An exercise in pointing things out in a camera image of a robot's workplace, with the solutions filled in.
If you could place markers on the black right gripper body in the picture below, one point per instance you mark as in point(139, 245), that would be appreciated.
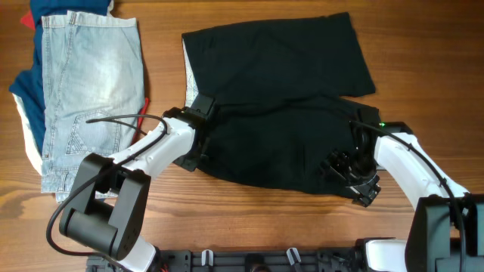
point(358, 171)

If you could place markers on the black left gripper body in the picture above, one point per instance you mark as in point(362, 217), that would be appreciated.
point(189, 159)

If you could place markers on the black shorts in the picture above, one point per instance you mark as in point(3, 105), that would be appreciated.
point(285, 93)

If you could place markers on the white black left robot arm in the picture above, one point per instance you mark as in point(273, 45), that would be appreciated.
point(106, 206)

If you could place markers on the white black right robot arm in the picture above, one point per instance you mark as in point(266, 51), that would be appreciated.
point(447, 229)

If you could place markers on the light blue denim shorts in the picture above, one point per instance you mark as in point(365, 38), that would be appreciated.
point(93, 83)

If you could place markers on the white garment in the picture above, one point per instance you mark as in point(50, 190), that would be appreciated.
point(31, 148)

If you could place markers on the dark blue garment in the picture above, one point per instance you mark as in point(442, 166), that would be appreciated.
point(28, 85)

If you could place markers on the red garment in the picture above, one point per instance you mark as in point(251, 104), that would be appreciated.
point(28, 21)

